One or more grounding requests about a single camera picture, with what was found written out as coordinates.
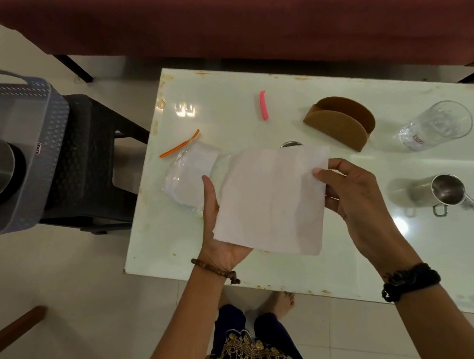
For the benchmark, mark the small steel cup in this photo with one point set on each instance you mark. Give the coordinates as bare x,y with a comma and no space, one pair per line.
290,144

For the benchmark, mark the black plastic stool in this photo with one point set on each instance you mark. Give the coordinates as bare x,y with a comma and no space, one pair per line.
89,161

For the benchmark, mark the person's right thumb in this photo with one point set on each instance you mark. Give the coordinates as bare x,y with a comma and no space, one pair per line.
326,174

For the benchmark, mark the white paper napkin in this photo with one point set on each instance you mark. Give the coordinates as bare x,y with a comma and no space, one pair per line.
273,199

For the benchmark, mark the grey plastic basket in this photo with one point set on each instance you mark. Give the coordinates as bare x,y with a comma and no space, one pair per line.
33,148

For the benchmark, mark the person's left hand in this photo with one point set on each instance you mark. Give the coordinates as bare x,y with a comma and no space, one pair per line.
221,257

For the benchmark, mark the person's left thumb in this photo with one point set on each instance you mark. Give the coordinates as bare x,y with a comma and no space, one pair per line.
210,200

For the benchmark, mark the dark blue embroidered trousers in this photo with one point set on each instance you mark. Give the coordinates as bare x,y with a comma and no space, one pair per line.
246,351

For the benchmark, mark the person's foot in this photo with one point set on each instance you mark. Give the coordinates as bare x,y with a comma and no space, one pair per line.
281,304

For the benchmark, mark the brown napkin holder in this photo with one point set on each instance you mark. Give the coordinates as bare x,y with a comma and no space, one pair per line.
345,126

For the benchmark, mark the dark red sofa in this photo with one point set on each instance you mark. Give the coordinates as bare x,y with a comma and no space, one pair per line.
229,23

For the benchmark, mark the clear drinking glass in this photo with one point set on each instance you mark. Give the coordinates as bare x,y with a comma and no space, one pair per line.
436,125

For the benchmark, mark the person's left forearm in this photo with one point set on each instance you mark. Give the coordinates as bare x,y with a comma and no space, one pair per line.
181,331

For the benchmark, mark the pink plastic clip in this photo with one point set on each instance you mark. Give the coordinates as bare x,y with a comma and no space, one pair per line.
263,104

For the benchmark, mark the person's right hand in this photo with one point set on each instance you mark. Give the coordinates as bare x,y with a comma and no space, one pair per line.
365,214

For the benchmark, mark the brown wooden bar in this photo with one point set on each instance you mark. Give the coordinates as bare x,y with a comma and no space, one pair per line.
15,329

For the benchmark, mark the black metal furniture leg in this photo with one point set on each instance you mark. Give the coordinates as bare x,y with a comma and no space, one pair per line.
74,69
472,74

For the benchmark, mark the clear zip bag orange seal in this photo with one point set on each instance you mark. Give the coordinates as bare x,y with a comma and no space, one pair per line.
187,176

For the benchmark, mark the person's right forearm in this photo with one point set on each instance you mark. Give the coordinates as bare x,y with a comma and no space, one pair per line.
439,325

